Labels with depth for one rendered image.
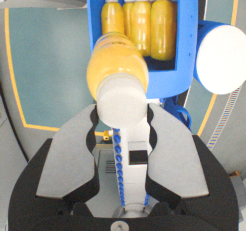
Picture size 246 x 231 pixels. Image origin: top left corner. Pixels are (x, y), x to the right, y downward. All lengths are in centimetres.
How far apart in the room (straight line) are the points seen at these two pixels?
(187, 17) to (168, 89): 16
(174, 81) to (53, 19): 146
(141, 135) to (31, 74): 147
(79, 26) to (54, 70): 54
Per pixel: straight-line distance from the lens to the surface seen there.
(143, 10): 44
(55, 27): 166
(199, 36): 59
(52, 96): 192
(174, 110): 114
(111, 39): 20
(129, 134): 81
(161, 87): 34
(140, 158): 75
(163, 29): 40
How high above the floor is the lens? 153
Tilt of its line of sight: 58 degrees down
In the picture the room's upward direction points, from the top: 179 degrees counter-clockwise
